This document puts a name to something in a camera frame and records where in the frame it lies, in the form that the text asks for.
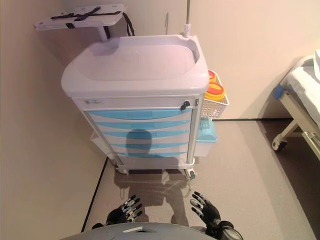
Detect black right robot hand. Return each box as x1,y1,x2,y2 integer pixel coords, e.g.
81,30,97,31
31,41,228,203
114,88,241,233
189,191,222,230

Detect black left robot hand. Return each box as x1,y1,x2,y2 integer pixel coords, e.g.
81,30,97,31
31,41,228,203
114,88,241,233
106,194,143,227

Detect blue front cart drawer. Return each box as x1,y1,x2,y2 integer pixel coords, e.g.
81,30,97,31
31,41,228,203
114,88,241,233
113,149,188,161
107,139,190,151
87,109,193,123
99,129,191,141
93,119,192,131

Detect grey robot torso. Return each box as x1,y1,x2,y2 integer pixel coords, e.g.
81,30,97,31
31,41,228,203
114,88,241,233
58,222,208,240

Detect clear side file holder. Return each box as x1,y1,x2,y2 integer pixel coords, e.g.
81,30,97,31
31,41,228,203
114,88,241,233
90,130,118,163

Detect light blue lid waste bin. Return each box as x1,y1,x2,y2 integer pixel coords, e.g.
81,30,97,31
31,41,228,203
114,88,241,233
194,118,219,158

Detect white bed caster wheel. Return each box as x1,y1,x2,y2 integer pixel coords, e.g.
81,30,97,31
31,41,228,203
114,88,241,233
272,136,288,152

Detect white plastic mesh basket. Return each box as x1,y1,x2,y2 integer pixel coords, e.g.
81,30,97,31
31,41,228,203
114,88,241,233
199,71,230,120

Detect blue bed corner bumper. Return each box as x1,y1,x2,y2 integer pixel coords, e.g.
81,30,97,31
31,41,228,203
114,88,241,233
274,84,286,100

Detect white medical cart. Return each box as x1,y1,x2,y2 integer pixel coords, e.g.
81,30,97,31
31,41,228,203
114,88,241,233
61,34,210,180

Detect white bed mattress sheet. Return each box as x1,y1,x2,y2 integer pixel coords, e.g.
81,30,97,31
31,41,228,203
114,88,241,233
287,49,320,118

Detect metal IV pole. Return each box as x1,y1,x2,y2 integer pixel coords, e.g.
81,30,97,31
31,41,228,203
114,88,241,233
184,0,192,38

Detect white side shelf board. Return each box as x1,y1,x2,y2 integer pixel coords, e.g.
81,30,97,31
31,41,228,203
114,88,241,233
33,3,126,41

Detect black straps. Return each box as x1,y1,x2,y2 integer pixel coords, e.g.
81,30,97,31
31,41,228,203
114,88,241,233
51,7,136,38

